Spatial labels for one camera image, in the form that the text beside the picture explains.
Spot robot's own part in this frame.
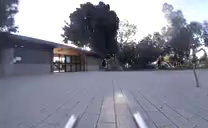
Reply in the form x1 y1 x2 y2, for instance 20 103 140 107
132 111 149 128
64 114 78 128

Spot row of trees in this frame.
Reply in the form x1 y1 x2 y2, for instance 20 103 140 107
116 2 208 71

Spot large dark tree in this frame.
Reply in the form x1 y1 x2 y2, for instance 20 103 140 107
60 1 121 71

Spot low grey building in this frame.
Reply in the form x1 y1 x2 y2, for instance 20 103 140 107
0 31 103 80

